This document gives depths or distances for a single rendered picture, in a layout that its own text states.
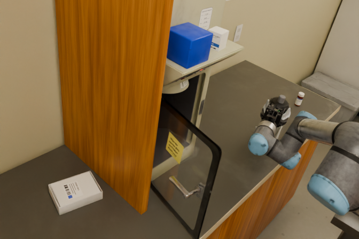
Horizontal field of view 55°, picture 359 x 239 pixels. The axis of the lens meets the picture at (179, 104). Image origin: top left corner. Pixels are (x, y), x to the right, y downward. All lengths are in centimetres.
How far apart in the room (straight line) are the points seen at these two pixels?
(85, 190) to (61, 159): 23
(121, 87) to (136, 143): 19
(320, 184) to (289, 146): 39
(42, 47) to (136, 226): 71
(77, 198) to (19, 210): 20
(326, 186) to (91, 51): 79
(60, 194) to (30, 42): 54
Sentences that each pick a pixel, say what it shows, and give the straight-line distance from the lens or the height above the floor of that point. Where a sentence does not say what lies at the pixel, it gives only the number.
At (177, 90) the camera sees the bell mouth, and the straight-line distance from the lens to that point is 124.
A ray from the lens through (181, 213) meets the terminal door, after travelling 120.
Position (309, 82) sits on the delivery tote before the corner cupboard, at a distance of 390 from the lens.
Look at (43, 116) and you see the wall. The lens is 148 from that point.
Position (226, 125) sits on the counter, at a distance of 178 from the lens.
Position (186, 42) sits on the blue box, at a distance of 97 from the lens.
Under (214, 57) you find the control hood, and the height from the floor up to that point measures 151.
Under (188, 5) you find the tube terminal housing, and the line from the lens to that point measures 107.
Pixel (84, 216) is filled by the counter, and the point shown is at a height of 94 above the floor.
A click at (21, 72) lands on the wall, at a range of 134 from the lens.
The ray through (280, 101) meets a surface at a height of 119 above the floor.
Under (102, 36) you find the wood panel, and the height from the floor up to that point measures 154.
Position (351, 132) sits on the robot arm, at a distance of 103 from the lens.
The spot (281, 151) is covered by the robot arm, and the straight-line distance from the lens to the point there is 135.
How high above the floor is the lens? 197
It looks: 34 degrees down
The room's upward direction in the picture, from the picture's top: 9 degrees clockwise
